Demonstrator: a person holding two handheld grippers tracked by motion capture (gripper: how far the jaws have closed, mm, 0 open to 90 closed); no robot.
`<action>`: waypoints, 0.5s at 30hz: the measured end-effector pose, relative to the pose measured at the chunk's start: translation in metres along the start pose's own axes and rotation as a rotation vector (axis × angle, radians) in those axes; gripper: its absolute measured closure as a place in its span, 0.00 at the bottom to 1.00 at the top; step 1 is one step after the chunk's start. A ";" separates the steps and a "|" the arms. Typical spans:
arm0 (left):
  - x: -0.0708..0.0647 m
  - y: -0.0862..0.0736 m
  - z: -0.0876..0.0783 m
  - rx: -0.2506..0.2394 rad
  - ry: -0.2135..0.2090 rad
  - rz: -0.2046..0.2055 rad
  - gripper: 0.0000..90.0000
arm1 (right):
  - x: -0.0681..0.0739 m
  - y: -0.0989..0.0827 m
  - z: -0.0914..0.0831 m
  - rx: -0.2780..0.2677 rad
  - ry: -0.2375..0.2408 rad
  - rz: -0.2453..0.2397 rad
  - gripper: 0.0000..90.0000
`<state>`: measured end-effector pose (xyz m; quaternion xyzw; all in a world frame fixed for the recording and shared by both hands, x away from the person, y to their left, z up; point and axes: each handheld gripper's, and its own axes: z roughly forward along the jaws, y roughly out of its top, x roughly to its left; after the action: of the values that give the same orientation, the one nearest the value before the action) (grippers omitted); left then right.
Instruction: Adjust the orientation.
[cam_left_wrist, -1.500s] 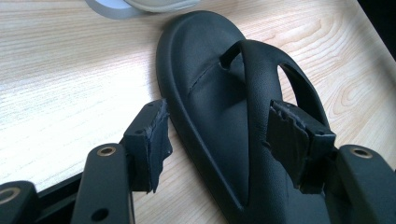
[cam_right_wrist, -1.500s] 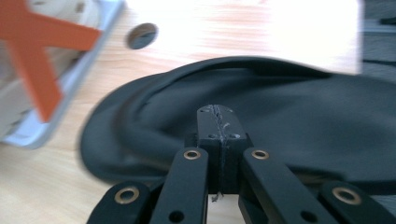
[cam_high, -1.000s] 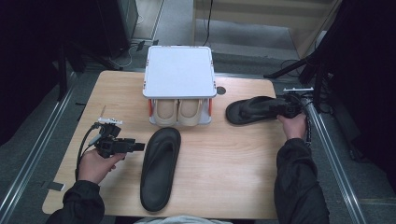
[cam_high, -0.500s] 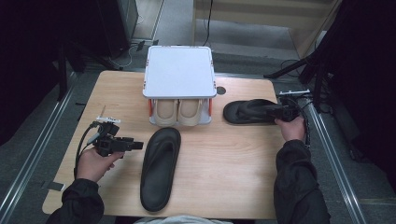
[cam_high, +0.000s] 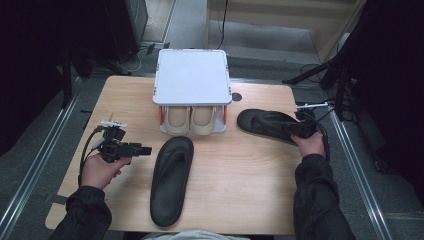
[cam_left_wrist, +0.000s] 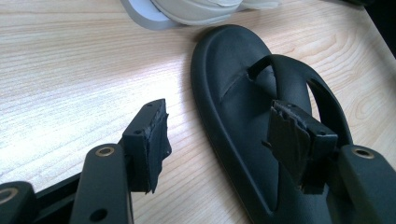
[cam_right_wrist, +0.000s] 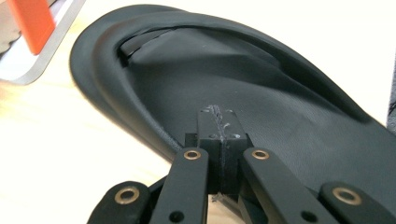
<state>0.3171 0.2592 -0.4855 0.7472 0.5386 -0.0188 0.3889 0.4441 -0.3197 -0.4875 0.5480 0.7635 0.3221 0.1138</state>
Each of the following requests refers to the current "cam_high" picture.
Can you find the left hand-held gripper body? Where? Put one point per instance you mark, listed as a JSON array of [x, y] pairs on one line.
[[113, 148]]

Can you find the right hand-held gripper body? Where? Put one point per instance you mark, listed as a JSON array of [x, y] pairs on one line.
[[306, 126]]

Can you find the black flip-flop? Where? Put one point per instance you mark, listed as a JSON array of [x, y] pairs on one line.
[[170, 186], [260, 121]]

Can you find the cream perforated clog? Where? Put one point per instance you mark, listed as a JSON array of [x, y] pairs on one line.
[[203, 119], [177, 120]]

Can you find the white two-tier shoe rack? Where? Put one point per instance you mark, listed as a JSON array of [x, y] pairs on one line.
[[191, 76]]

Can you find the person's right hand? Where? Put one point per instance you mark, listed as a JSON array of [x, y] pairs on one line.
[[311, 145]]

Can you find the person's left hand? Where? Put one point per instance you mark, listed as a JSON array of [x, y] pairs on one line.
[[98, 171]]

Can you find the black tripod stand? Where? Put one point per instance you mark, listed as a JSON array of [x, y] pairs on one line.
[[338, 83]]

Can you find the black round table grommet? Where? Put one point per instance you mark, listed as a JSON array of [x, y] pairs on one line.
[[236, 97]]

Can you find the black metal stand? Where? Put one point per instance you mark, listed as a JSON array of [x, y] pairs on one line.
[[68, 80]]

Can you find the black curtain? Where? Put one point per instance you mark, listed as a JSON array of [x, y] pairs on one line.
[[26, 66], [393, 83]]

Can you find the person's grey clothing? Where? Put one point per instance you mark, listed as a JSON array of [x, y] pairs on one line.
[[196, 234]]

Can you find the light wooden cabinet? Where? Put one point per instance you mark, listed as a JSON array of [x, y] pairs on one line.
[[266, 13]]

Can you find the dark cabinet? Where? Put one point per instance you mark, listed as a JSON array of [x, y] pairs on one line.
[[126, 23]]

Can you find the metal floor rail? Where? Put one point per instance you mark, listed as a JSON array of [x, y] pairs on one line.
[[40, 153], [360, 173]]

